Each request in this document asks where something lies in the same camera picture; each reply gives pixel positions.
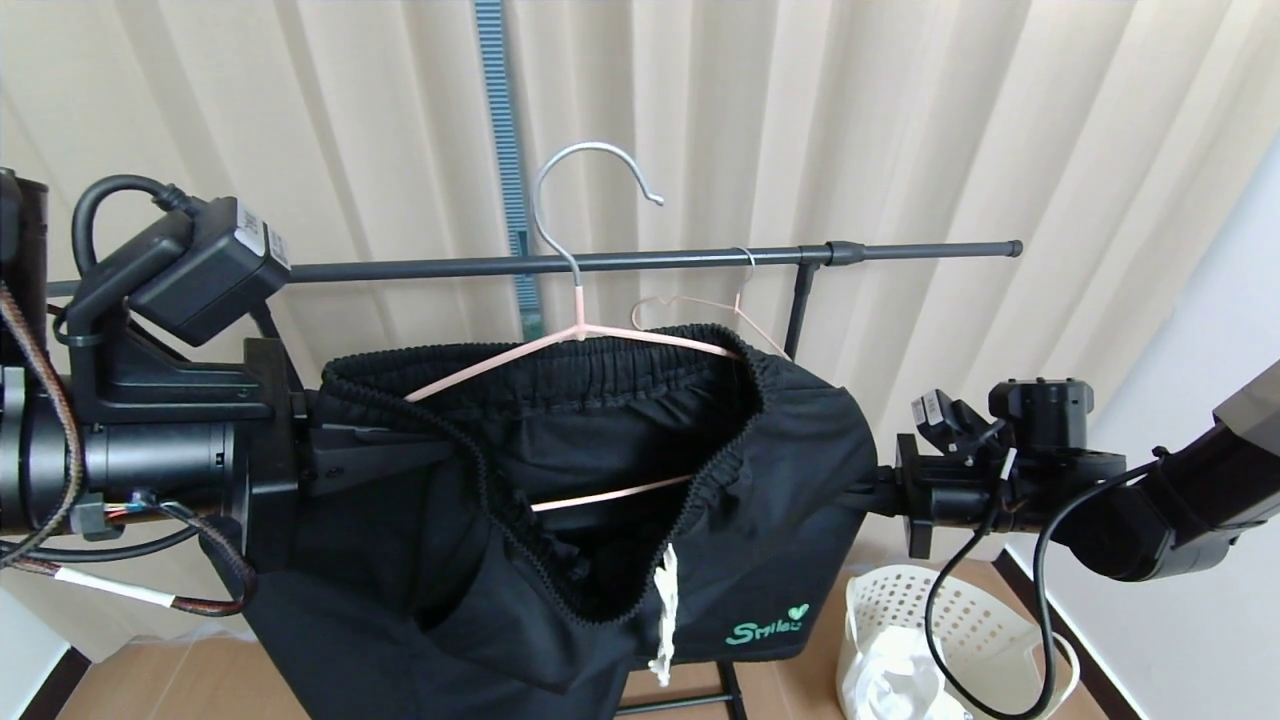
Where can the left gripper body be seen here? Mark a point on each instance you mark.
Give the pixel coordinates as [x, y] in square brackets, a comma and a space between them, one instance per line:
[275, 480]

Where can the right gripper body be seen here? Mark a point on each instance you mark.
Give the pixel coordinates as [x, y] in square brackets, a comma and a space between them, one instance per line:
[965, 500]

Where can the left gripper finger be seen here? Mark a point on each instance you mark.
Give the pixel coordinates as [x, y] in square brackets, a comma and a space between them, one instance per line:
[370, 452]

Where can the pink clothes hanger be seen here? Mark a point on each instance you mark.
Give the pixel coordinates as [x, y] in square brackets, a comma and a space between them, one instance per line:
[480, 368]
[660, 308]

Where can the black garment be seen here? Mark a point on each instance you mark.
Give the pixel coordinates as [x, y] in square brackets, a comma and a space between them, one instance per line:
[780, 480]

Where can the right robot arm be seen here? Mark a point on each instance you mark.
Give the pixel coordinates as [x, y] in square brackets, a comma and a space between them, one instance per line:
[1180, 500]

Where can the white laundry basket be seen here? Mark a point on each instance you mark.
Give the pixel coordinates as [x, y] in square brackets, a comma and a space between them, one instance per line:
[960, 610]

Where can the black clothes rack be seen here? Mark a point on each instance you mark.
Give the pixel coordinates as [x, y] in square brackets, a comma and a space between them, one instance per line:
[700, 257]

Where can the white garment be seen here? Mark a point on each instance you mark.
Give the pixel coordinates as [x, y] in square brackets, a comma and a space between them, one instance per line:
[900, 690]

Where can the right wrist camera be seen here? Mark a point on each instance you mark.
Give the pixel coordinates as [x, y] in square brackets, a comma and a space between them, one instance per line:
[950, 420]

